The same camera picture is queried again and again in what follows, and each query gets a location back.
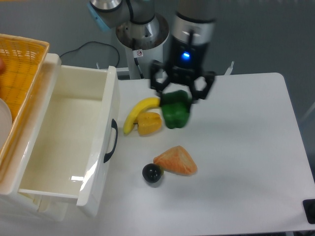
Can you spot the orange yellow bell pepper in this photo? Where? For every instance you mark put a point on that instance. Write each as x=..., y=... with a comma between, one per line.
x=148, y=123

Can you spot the orange bread wedge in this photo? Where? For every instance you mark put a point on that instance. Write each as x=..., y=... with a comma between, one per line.
x=176, y=160

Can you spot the yellow banana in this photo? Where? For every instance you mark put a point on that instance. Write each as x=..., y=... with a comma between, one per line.
x=140, y=107

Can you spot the green bell pepper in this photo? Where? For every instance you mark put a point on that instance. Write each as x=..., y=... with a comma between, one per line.
x=175, y=108

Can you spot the dark round eggplant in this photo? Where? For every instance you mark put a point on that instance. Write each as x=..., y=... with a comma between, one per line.
x=152, y=173

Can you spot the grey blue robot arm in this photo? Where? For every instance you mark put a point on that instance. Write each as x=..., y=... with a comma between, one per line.
x=191, y=17

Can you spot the black corner device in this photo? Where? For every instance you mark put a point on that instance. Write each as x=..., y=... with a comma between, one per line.
x=309, y=208

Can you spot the black drawer handle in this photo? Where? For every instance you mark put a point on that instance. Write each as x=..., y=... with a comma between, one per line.
x=112, y=141

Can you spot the white plate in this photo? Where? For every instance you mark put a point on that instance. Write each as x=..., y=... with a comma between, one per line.
x=5, y=122

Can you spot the open white upper drawer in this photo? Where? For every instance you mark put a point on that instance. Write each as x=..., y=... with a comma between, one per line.
x=66, y=163

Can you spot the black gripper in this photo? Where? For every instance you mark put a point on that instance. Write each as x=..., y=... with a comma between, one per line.
x=185, y=66

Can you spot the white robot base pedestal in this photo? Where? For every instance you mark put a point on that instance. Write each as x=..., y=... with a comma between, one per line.
x=143, y=44

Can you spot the yellow woven basket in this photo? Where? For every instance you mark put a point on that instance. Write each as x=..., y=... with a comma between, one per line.
x=23, y=59

